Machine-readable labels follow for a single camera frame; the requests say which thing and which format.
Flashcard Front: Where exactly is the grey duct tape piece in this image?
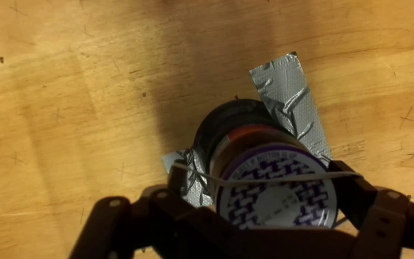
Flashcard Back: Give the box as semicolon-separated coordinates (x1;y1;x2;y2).
161;148;217;211
248;50;333;166

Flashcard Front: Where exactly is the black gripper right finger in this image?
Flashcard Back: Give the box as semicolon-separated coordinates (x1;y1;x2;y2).
328;159;414;259

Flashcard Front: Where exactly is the dark cup with purple lid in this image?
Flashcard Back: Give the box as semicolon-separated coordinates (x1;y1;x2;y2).
192;97;339;230

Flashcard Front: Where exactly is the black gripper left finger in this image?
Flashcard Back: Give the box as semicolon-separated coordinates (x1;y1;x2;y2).
67;161;227;259

